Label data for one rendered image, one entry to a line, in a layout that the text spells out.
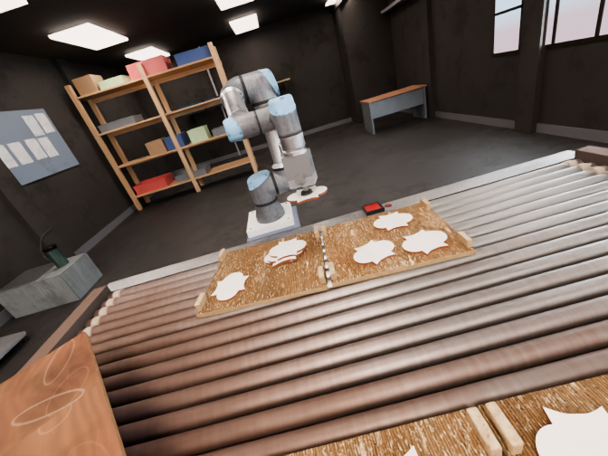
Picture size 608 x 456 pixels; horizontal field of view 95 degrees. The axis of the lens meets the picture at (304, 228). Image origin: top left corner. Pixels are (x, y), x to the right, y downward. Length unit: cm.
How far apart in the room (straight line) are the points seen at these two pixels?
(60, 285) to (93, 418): 348
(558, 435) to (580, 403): 7
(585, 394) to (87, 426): 82
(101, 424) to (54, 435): 9
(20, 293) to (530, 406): 439
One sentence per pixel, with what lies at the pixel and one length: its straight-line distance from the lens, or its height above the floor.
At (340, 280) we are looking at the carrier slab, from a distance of 83.
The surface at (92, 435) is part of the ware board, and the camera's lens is 69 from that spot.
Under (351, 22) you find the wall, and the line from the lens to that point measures 876.
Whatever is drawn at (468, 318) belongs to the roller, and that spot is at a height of 92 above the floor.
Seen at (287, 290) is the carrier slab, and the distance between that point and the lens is 85.
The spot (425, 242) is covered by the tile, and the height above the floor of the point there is 94.
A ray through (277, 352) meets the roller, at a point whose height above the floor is 92.
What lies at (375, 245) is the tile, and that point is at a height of 94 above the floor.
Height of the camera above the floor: 146
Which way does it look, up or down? 27 degrees down
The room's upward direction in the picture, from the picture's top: 17 degrees counter-clockwise
